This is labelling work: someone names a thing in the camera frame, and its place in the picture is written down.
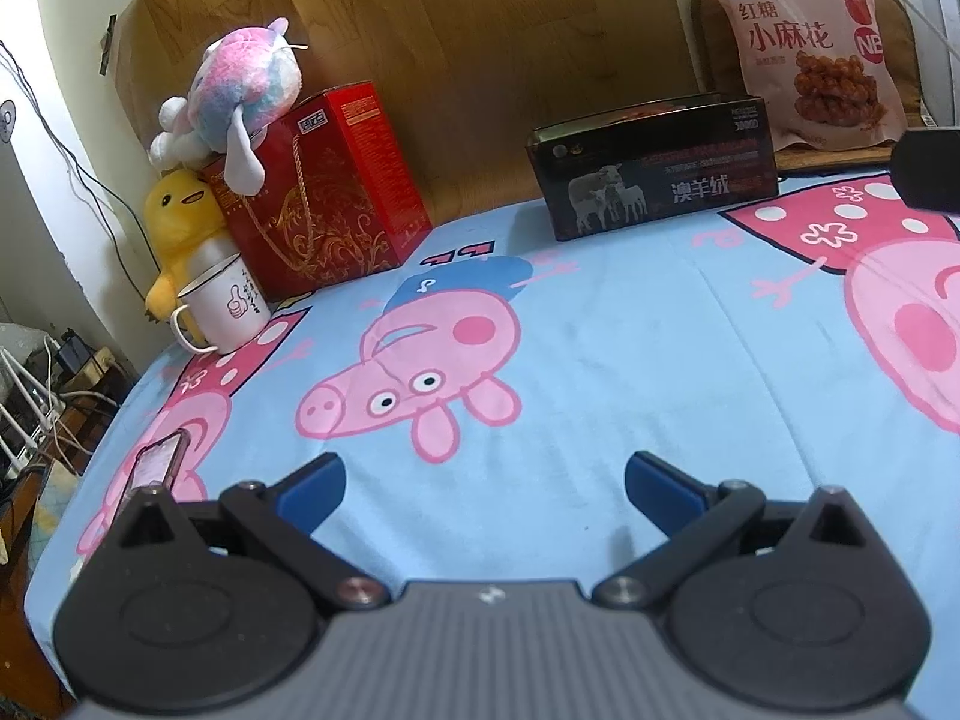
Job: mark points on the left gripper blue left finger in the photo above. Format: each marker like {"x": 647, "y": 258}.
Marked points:
{"x": 276, "y": 524}

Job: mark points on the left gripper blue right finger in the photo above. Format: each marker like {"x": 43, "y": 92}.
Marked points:
{"x": 701, "y": 522}

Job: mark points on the smartphone on bed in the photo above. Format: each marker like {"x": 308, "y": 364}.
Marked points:
{"x": 156, "y": 464}

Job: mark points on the pink twisted-snack bag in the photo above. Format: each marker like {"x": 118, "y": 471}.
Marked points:
{"x": 819, "y": 65}

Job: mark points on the white enamel mug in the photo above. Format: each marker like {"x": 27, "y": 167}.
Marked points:
{"x": 220, "y": 311}

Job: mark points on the Peppa Pig blue bedsheet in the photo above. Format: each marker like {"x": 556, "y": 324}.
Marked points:
{"x": 486, "y": 396}

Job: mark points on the white drying rack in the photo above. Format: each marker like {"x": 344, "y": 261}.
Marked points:
{"x": 33, "y": 428}

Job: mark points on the red gift box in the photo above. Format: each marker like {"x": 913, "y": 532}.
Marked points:
{"x": 338, "y": 201}

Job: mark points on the black sheep-print storage box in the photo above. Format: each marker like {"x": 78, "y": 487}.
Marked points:
{"x": 653, "y": 161}

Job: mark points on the yellow duck plush toy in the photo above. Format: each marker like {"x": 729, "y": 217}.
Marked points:
{"x": 187, "y": 231}

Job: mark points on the pink blue plush toy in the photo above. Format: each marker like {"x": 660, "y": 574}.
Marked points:
{"x": 245, "y": 82}

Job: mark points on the wooden headboard panel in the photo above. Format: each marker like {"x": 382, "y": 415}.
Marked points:
{"x": 464, "y": 82}

